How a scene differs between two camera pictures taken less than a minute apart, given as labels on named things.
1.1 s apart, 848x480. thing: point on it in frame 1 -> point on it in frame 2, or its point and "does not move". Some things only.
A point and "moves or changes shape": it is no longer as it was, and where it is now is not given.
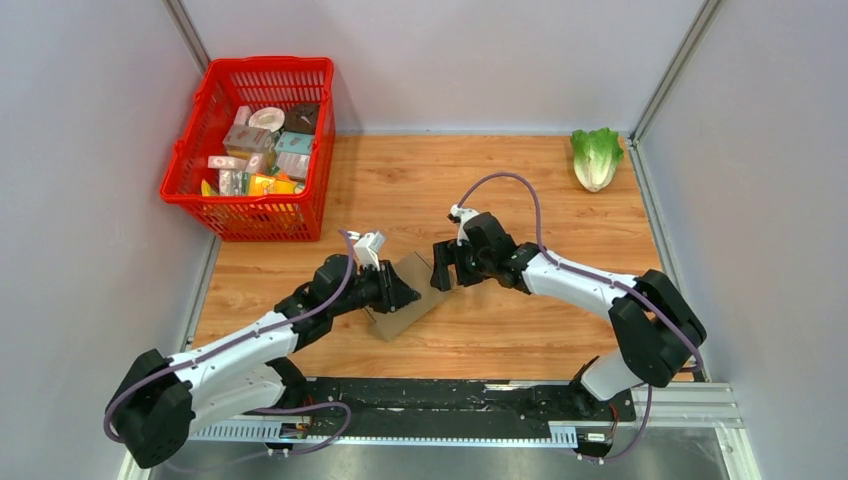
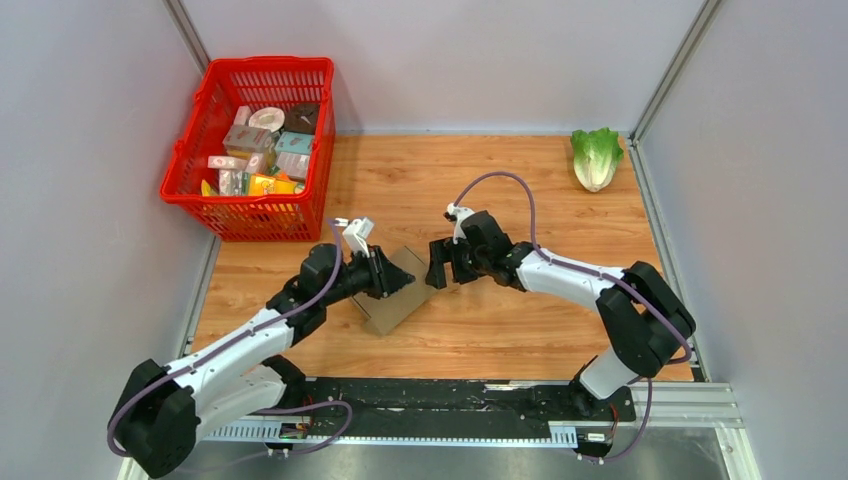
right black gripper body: (472, 268) does not move
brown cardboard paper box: (416, 273) moves or changes shape
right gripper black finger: (443, 253) does not move
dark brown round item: (302, 119) does not move
